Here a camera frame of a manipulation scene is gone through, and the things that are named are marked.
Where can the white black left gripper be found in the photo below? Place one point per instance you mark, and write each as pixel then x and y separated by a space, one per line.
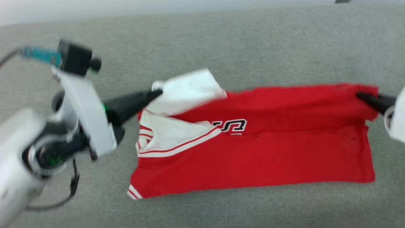
pixel 88 110

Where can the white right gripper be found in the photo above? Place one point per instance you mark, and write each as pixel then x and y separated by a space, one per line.
pixel 397 117

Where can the red Bulls basketball jersey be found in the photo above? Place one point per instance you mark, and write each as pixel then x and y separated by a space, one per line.
pixel 253 158

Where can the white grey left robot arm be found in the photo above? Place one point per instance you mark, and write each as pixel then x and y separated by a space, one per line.
pixel 19 158

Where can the small dark background object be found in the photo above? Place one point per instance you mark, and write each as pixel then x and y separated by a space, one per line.
pixel 342 1

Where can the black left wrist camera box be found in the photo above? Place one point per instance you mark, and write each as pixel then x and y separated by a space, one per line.
pixel 77 58

